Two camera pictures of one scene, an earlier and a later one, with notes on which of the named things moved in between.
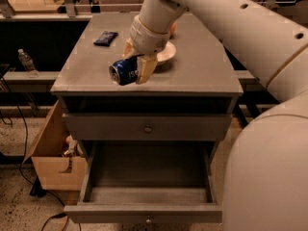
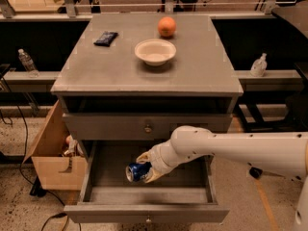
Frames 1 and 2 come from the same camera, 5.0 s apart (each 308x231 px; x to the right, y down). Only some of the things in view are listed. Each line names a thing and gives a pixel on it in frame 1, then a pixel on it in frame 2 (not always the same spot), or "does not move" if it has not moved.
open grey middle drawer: [146, 181] does not move
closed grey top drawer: [147, 127] does not move
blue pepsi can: [124, 71] → [136, 171]
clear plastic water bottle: [28, 64] does not move
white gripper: [148, 39] → [158, 160]
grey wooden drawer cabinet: [184, 116] does not move
